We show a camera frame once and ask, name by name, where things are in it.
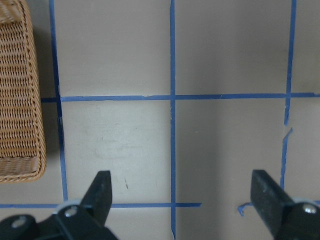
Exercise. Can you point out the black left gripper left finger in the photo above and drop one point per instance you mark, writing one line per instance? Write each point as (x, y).
(84, 220)

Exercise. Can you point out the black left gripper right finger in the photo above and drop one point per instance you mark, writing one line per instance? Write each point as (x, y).
(284, 217)

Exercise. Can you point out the brown wicker basket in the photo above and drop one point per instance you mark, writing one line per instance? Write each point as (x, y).
(22, 138)

